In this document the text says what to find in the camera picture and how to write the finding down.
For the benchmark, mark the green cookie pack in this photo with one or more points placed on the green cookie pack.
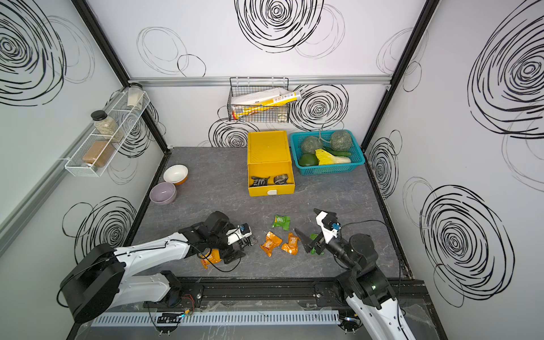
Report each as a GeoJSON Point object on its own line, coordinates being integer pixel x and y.
{"type": "Point", "coordinates": [313, 238]}
{"type": "Point", "coordinates": [282, 222]}

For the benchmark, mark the netted melon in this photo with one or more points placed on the netted melon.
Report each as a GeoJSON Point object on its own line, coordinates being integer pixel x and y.
{"type": "Point", "coordinates": [310, 144]}
{"type": "Point", "coordinates": [341, 141]}

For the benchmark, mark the yellow plastic drawer cabinet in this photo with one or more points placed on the yellow plastic drawer cabinet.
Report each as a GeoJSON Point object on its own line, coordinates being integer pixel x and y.
{"type": "Point", "coordinates": [268, 155]}

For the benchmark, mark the spice jar black lid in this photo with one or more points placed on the spice jar black lid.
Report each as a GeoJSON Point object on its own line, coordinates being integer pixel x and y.
{"type": "Point", "coordinates": [107, 126]}

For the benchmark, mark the orange cookie pack right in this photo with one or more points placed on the orange cookie pack right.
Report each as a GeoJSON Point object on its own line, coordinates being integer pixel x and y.
{"type": "Point", "coordinates": [291, 246]}

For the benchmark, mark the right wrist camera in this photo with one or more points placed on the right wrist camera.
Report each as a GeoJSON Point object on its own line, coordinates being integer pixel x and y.
{"type": "Point", "coordinates": [329, 224]}

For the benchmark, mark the teal plastic basket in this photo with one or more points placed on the teal plastic basket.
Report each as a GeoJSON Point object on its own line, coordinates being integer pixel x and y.
{"type": "Point", "coordinates": [357, 157]}

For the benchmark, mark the yellow white box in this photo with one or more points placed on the yellow white box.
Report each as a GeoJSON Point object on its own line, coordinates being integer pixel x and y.
{"type": "Point", "coordinates": [259, 102]}

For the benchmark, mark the purple bowl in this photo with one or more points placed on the purple bowl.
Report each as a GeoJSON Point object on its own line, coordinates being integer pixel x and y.
{"type": "Point", "coordinates": [163, 193]}

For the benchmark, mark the orange cookie pack middle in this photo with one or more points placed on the orange cookie pack middle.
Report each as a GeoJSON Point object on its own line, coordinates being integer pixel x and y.
{"type": "Point", "coordinates": [271, 242]}

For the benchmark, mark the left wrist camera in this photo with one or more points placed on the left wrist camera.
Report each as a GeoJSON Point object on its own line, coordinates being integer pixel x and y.
{"type": "Point", "coordinates": [240, 233]}

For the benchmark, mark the green cookie pack top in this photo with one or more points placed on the green cookie pack top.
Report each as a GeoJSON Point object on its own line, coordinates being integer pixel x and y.
{"type": "Point", "coordinates": [282, 222]}

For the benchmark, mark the orange cookie pack left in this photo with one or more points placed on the orange cookie pack left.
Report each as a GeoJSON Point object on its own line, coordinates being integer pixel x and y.
{"type": "Point", "coordinates": [211, 257]}

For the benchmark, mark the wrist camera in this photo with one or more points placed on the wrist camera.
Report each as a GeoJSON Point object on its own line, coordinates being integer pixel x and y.
{"type": "Point", "coordinates": [240, 233]}
{"type": "Point", "coordinates": [329, 224]}

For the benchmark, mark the left netted melon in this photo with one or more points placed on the left netted melon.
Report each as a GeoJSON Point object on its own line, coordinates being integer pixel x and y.
{"type": "Point", "coordinates": [310, 144]}

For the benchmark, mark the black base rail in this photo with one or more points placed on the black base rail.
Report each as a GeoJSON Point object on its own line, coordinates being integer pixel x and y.
{"type": "Point", "coordinates": [195, 293]}

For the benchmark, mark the green avocado toy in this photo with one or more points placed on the green avocado toy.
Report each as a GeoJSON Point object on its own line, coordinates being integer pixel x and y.
{"type": "Point", "coordinates": [308, 160]}

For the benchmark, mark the clear jar white lid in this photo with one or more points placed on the clear jar white lid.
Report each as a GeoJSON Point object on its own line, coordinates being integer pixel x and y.
{"type": "Point", "coordinates": [135, 96]}

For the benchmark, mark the right netted melon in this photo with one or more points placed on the right netted melon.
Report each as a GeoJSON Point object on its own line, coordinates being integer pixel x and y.
{"type": "Point", "coordinates": [341, 141]}

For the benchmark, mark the green cucumber toy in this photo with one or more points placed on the green cucumber toy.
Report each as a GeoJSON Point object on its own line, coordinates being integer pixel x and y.
{"type": "Point", "coordinates": [337, 153]}

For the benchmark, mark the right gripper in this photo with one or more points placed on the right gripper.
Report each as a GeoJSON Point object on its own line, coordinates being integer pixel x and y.
{"type": "Point", "coordinates": [309, 243]}

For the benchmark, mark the brown block container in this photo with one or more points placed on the brown block container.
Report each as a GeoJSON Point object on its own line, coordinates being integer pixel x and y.
{"type": "Point", "coordinates": [98, 154]}

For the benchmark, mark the black wire wall basket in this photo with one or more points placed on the black wire wall basket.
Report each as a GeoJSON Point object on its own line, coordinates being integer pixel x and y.
{"type": "Point", "coordinates": [244, 85]}

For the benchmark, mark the green cookie pack right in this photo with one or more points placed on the green cookie pack right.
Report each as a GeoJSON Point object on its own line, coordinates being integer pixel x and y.
{"type": "Point", "coordinates": [313, 238]}

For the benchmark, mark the white wire wall shelf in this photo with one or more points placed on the white wire wall shelf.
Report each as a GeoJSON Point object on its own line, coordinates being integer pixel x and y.
{"type": "Point", "coordinates": [136, 140]}

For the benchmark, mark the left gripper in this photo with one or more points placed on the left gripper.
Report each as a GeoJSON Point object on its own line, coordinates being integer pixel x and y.
{"type": "Point", "coordinates": [227, 253]}

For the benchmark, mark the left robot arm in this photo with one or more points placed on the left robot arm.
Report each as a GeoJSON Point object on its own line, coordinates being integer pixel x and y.
{"type": "Point", "coordinates": [108, 277]}

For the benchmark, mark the white orange bowl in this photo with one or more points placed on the white orange bowl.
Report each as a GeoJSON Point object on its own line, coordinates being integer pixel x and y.
{"type": "Point", "coordinates": [176, 174]}

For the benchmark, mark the orange cookie pack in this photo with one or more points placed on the orange cookie pack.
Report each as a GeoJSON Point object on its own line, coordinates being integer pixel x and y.
{"type": "Point", "coordinates": [271, 242]}
{"type": "Point", "coordinates": [211, 257]}
{"type": "Point", "coordinates": [291, 246]}

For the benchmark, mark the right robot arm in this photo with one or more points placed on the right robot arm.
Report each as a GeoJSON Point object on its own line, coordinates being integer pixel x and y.
{"type": "Point", "coordinates": [366, 290]}

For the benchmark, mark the white slotted cable duct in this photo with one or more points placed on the white slotted cable duct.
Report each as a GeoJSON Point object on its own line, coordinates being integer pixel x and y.
{"type": "Point", "coordinates": [239, 318]}

